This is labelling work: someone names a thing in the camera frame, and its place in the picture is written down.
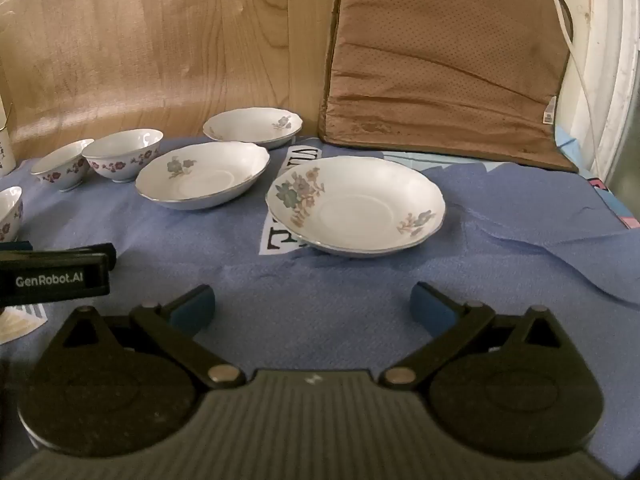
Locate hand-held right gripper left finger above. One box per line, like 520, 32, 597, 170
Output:
55, 284, 247, 390

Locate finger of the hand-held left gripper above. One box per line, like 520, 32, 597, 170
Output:
0, 241, 118, 273

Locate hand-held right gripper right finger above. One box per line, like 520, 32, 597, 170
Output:
379, 281, 572, 390

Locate white bowl pink flowers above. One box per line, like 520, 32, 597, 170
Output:
0, 186, 24, 243
30, 138, 96, 193
81, 129, 165, 184

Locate large floral white plate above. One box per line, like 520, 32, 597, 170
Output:
265, 155, 446, 259

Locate white plate blue flower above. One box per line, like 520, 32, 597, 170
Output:
135, 141, 271, 210

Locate small scalloped white plate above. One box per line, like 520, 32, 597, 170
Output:
202, 107, 304, 151

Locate blue printed cloth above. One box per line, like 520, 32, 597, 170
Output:
0, 132, 640, 480

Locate white floral mug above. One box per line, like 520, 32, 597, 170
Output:
0, 104, 16, 177

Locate wooden board panel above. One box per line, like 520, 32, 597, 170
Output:
0, 0, 346, 161

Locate brown cushion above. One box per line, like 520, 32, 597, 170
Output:
318, 0, 581, 174

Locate white cable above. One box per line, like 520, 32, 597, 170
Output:
549, 0, 602, 161

